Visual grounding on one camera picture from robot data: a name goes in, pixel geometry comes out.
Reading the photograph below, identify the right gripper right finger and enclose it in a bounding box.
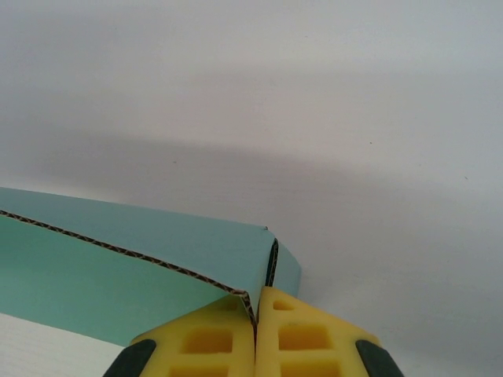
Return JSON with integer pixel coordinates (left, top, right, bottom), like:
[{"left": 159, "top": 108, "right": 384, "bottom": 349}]
[{"left": 257, "top": 286, "right": 406, "bottom": 377}]

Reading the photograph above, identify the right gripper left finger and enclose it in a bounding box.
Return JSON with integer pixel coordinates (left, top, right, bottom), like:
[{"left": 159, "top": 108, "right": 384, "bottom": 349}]
[{"left": 105, "top": 296, "right": 257, "bottom": 377}]

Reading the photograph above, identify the green cardboard box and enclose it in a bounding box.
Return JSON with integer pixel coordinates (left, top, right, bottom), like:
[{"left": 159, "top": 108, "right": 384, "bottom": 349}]
[{"left": 0, "top": 187, "right": 303, "bottom": 349}]

